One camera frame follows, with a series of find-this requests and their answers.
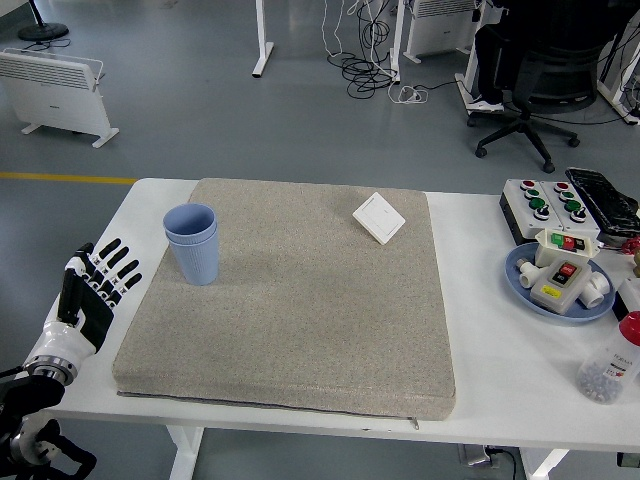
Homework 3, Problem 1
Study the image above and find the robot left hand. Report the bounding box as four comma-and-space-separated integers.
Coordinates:
27, 238, 144, 369

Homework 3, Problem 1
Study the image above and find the blue ribbed plastic cup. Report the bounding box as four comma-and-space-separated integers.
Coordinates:
162, 203, 219, 246
166, 227, 220, 287

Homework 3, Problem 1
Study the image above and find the white push-button control box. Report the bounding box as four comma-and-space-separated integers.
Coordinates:
498, 178, 569, 247
537, 179, 600, 240

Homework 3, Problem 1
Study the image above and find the large white panel heater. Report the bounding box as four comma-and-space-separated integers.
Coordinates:
0, 47, 120, 148

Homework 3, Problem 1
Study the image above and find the grey-brown cushion mat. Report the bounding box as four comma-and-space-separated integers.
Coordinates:
110, 177, 457, 431

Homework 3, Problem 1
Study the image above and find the black fan stand base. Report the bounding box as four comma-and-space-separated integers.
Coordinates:
17, 0, 70, 42

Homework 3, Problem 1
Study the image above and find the white desk leg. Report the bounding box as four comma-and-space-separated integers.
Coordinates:
387, 0, 409, 84
249, 0, 275, 79

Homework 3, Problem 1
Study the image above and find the white table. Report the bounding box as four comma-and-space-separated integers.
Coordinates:
5, 177, 640, 480

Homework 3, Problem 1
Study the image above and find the grey desk control box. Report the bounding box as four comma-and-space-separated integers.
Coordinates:
457, 443, 494, 469

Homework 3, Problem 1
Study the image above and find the blue plate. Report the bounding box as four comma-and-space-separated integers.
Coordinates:
503, 242, 616, 327

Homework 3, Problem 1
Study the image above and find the white pipe fitting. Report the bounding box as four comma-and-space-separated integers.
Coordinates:
516, 257, 541, 290
579, 269, 612, 309

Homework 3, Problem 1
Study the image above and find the white desk foot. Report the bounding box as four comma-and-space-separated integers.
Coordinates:
453, 19, 506, 127

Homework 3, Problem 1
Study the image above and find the clear bottle with red cap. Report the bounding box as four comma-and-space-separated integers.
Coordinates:
574, 309, 640, 405

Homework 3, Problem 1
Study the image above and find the black flat handheld device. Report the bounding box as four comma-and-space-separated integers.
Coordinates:
564, 166, 640, 234

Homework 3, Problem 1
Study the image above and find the black office chair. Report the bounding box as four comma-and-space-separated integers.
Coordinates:
474, 29, 614, 174

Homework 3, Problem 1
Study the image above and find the person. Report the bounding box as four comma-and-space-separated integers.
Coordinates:
467, 0, 640, 114

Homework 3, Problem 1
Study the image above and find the white wall switch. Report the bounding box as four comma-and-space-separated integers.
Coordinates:
351, 191, 407, 246

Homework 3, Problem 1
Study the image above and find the black floor cable bundle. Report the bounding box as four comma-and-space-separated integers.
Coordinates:
327, 0, 401, 99

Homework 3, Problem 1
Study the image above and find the white green-red switch box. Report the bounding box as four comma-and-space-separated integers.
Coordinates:
532, 228, 601, 269

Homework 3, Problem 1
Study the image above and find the grey red-button switch box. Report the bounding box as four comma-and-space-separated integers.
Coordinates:
528, 258, 594, 316

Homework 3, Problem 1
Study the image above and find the white desk frame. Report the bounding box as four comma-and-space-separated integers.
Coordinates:
596, 29, 640, 125

